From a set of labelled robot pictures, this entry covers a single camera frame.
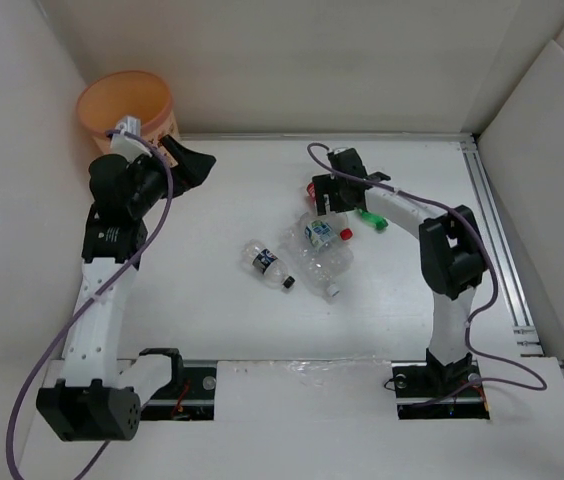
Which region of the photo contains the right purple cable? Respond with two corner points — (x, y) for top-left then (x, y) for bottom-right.
(306, 142), (548, 409)

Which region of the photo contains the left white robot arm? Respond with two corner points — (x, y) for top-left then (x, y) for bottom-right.
(36, 135), (216, 442)

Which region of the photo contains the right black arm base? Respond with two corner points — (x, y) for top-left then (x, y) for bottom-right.
(383, 352), (490, 420)

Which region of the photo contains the orange capybara plastic bin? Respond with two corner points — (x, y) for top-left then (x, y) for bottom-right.
(76, 70), (180, 154)

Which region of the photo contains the white green label bottle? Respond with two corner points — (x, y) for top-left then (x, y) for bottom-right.
(299, 212), (354, 274)

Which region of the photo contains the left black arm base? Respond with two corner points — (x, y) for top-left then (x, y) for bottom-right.
(141, 360), (218, 422)

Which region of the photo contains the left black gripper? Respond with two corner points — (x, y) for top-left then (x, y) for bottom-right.
(127, 135), (214, 217)

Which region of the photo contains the red label plastic bottle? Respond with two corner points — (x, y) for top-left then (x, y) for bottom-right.
(306, 182), (353, 241)

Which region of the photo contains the green plastic bottle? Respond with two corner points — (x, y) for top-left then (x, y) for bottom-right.
(356, 208), (388, 232)

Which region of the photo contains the clear crushed plastic bottle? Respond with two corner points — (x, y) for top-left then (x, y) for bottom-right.
(280, 224), (349, 300)

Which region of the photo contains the dark label black cap bottle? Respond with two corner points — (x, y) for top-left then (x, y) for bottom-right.
(242, 240), (295, 290)

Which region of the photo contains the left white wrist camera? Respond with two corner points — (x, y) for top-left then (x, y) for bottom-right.
(110, 115), (150, 162)

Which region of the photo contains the aluminium rail right edge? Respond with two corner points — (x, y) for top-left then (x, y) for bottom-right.
(460, 135), (544, 357)

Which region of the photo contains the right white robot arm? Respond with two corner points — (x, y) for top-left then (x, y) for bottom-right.
(313, 148), (488, 395)

